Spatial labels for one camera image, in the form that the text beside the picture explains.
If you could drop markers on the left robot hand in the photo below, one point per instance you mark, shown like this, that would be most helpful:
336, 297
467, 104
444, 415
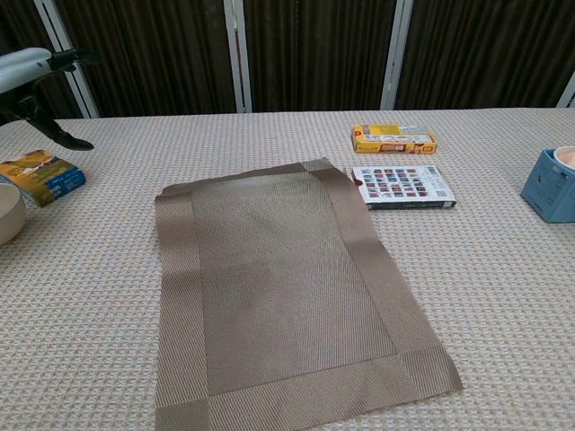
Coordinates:
22, 69

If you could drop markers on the light brown bowl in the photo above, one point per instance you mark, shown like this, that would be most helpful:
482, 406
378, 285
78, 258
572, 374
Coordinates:
9, 215

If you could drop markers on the brown woven placemat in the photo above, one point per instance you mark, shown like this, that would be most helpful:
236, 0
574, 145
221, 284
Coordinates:
278, 292

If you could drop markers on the black curtain panel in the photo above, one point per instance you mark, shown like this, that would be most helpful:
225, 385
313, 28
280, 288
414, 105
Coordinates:
485, 54
314, 58
153, 58
18, 27

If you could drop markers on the yellow and blue snack box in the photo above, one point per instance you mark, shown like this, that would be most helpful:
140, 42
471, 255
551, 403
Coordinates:
42, 177

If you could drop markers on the beige waffle tablecloth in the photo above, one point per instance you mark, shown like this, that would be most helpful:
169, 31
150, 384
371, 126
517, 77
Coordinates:
269, 134

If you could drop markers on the yellow cracker box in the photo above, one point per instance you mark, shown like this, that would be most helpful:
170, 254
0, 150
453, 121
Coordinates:
393, 141

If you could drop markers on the white box with colour squares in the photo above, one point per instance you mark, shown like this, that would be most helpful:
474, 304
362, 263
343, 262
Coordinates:
400, 184

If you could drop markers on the pink cup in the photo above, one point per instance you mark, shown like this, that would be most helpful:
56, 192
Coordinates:
567, 157

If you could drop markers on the silver partition post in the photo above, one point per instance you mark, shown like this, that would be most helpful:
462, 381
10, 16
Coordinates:
395, 58
238, 58
78, 85
568, 92

